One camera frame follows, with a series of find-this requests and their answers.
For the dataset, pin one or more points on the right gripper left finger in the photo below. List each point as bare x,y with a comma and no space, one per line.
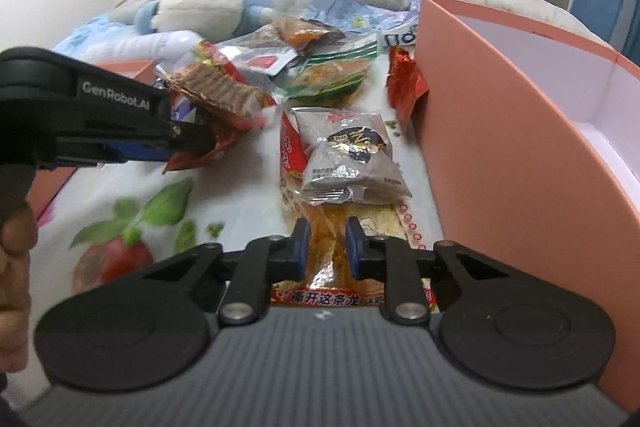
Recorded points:
252,272

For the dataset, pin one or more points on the white blue plush toy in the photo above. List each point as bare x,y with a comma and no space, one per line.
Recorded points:
214,20

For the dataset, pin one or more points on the green yellow snack packet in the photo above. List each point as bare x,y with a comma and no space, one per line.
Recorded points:
334,72

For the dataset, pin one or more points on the yellow red-bordered snack packet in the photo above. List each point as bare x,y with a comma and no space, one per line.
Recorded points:
328,282

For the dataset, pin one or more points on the red foil snack packet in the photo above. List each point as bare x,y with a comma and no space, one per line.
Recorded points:
405,85

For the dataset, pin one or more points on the dark orange snack packet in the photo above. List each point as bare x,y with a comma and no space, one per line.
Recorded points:
303,36

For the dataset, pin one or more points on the crumpled blue plastic bag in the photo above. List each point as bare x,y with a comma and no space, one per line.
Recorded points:
353,17

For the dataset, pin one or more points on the person's left hand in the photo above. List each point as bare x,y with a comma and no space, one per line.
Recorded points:
19,234

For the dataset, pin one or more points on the white barcode snack packet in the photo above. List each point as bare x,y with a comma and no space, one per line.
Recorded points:
263,60

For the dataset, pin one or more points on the red brown snack packet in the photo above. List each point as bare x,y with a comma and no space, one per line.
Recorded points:
226,103

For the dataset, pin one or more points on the white plastic bottle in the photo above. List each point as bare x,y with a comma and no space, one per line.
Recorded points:
165,47

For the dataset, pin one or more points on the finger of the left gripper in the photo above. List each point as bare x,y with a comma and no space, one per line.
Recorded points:
123,152
188,137

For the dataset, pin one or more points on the grey brown snack packet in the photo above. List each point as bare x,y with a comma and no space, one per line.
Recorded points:
349,158

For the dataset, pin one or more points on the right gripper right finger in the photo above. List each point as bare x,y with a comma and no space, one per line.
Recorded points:
392,262

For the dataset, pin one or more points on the pink cardboard box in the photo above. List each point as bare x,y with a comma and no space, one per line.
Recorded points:
530,136

